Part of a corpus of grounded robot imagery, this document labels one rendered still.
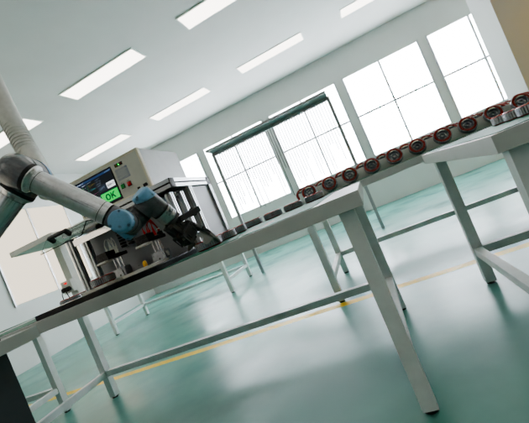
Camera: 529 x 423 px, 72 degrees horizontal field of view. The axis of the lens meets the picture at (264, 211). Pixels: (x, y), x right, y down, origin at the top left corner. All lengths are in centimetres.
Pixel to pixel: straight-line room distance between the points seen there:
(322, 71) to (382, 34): 132
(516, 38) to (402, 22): 405
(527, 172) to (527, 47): 346
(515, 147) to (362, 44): 720
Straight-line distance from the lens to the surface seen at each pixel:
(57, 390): 338
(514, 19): 459
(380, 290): 122
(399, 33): 826
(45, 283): 764
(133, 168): 185
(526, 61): 453
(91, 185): 200
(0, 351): 138
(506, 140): 110
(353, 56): 813
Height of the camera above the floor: 79
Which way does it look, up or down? level
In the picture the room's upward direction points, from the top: 23 degrees counter-clockwise
